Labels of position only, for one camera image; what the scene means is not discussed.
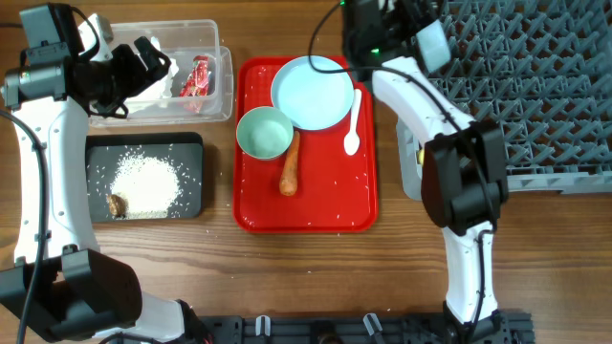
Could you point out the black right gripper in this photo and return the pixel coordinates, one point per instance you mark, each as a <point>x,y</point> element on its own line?
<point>410,25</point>

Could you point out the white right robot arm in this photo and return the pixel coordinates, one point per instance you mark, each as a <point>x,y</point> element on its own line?
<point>391,46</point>

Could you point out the red snack wrapper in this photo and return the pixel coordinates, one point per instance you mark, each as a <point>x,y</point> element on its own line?
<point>197,83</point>

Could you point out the light blue plate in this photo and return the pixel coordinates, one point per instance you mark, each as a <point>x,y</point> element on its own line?
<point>312,100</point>

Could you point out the green bowl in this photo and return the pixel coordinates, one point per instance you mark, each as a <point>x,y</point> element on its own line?
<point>264,133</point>

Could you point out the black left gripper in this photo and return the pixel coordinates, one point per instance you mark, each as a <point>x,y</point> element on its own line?
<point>139,77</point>

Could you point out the white rice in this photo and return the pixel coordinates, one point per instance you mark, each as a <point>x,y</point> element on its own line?
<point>143,184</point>

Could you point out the grey dishwasher rack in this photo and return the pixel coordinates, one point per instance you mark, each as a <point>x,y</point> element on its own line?
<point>542,71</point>

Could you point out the brown food scrap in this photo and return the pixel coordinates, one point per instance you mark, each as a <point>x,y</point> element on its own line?
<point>117,206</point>

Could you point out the blue bowl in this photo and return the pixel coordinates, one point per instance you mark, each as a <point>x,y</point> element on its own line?
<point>433,46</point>

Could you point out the yellow cup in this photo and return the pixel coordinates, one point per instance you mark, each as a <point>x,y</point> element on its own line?
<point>421,156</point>

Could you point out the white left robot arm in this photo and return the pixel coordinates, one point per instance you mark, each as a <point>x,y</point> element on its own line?
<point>61,286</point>

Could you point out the white crumpled tissue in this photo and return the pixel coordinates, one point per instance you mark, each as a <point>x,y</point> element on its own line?
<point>152,102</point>

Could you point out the clear plastic waste bin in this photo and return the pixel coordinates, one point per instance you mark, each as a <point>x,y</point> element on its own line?
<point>187,38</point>

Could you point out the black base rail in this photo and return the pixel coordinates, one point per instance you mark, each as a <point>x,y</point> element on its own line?
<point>503,328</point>

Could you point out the orange carrot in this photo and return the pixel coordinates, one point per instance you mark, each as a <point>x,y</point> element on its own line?
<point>288,182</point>

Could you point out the black waste tray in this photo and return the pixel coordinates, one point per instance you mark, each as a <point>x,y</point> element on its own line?
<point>143,143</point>

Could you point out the white plastic spoon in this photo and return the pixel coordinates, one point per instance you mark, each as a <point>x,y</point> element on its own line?
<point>352,140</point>

